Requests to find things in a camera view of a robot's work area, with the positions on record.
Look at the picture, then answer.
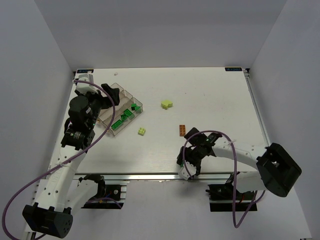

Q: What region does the small green lego brick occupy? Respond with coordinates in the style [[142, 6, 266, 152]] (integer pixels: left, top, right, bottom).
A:
[[131, 103, 138, 110]]

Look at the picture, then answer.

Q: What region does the green 2x2 lego brick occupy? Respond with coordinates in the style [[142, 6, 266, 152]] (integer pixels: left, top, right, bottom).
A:
[[123, 109, 133, 117]]

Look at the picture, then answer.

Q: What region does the upturned green 2x4 lego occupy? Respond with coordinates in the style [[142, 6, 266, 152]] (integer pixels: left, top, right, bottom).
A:
[[111, 119, 124, 131]]

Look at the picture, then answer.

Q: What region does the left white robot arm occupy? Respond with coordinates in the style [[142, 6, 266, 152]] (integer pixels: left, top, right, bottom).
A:
[[22, 82, 120, 239]]

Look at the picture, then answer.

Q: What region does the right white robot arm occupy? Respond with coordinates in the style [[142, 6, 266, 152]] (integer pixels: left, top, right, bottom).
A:
[[176, 127, 302, 198]]

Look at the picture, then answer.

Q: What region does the clear compartment organizer tray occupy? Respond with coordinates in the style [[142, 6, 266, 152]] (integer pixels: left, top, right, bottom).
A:
[[107, 83, 144, 137]]

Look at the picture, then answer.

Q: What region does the orange 2x4 lego plate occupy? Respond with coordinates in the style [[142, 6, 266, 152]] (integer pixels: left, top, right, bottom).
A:
[[179, 124, 186, 137]]

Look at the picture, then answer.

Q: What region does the light yellow 2x2 lego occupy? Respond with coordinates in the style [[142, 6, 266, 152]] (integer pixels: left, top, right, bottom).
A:
[[137, 127, 146, 136]]

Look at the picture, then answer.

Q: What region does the light yellow-green curved lego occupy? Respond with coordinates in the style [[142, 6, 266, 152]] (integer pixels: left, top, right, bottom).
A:
[[160, 100, 173, 110]]

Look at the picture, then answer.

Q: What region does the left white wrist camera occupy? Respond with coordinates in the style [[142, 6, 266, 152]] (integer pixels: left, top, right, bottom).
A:
[[73, 73, 98, 96]]

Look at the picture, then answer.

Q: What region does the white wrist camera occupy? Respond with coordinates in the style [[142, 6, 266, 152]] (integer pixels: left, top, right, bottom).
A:
[[73, 73, 98, 96], [178, 162, 197, 180]]

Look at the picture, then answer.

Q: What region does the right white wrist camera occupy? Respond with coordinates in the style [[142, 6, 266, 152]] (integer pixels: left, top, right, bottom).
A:
[[178, 162, 197, 180]]

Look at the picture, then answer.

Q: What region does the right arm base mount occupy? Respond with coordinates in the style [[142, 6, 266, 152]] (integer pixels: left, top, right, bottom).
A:
[[205, 173, 254, 212]]

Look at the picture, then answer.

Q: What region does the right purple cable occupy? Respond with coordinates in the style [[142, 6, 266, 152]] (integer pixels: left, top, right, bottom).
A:
[[180, 129, 266, 229]]

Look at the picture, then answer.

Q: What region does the purple cable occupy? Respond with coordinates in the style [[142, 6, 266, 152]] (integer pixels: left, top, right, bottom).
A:
[[1, 79, 116, 240], [180, 129, 266, 229]]

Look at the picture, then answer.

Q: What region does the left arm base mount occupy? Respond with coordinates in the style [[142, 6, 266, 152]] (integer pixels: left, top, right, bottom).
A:
[[78, 174, 125, 210]]

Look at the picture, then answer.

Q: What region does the aluminium table edge rail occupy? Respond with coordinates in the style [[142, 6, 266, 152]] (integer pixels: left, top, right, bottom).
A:
[[243, 68, 285, 181]]

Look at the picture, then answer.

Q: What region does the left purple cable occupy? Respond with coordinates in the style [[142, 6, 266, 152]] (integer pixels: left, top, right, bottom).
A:
[[1, 79, 116, 240]]

